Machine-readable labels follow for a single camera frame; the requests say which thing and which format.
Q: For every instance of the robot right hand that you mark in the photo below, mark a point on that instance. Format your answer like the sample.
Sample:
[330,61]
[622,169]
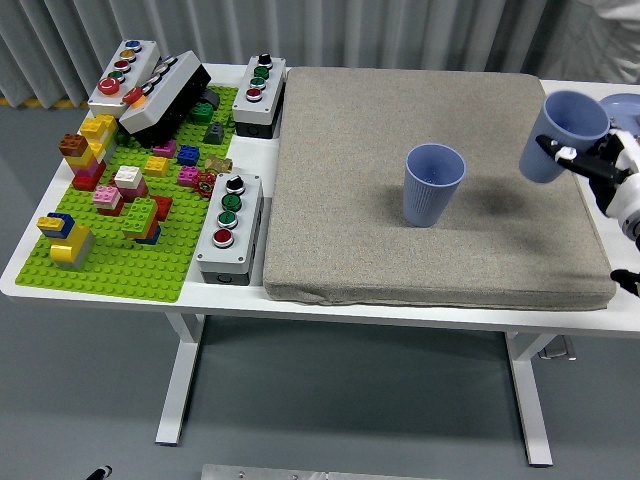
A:
[622,192]

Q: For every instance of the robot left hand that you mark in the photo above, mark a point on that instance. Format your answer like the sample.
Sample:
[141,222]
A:
[100,472]

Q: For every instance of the blue ribbed plastic cup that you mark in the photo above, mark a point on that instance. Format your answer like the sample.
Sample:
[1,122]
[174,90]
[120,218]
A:
[430,200]
[537,162]

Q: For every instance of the blue plate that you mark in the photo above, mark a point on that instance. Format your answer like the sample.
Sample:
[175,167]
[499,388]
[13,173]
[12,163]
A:
[625,105]

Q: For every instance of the white table leg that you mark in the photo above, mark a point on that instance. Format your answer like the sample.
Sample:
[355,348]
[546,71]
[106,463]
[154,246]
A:
[532,410]
[180,380]

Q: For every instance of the person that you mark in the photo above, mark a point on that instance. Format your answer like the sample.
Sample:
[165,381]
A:
[615,35]

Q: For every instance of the grey table controller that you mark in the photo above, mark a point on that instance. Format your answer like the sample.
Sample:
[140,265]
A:
[557,351]

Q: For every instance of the green studded building baseplate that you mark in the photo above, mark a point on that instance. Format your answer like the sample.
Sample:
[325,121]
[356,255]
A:
[125,270]

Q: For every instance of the blue yellow grey block stack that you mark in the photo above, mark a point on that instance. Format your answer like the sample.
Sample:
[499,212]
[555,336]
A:
[67,245]

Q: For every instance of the green orange red block stack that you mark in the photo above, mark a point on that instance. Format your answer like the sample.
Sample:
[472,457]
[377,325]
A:
[140,215]

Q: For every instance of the pink red block stack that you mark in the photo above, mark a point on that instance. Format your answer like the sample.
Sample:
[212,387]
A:
[106,196]

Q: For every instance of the grey-brown cushion mat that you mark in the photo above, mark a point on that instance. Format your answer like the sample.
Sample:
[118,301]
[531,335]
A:
[350,250]

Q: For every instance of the large white four-button box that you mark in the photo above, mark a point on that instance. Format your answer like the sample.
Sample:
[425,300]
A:
[245,225]

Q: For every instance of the white pink block stack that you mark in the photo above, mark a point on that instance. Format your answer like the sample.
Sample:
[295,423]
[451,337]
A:
[129,177]

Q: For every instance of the brown yellow red block tower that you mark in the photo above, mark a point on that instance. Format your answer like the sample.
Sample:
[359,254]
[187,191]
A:
[82,165]

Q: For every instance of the magenta building block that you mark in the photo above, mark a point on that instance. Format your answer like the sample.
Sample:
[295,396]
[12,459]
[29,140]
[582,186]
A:
[188,175]
[165,148]

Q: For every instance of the yellow building block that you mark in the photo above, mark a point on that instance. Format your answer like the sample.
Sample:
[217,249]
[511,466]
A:
[156,165]

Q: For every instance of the blue building block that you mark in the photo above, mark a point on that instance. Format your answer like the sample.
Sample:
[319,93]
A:
[188,154]

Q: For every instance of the yellow white block stack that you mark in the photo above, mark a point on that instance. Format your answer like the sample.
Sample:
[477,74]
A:
[97,127]

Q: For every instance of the grey sloped building block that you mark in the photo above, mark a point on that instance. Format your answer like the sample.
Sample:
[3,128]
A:
[215,133]

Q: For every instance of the grey pleated curtain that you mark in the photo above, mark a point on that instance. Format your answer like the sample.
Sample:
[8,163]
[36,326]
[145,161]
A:
[300,30]

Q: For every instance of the small white four-button box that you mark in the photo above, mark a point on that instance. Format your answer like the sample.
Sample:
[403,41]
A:
[270,95]

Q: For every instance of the white five-button control box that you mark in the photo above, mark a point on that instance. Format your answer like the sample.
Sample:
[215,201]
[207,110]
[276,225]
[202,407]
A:
[111,100]

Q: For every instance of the dark green building block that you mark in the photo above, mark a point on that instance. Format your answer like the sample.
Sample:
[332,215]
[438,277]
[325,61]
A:
[202,113]

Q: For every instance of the yellow black floor tape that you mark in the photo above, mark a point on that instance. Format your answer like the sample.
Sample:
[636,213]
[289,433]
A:
[45,102]

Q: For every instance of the tilted white black button box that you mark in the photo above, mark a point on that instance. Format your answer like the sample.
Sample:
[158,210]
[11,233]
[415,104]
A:
[165,90]

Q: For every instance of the dark grey building block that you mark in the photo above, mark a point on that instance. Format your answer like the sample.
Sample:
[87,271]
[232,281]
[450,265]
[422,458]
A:
[212,98]

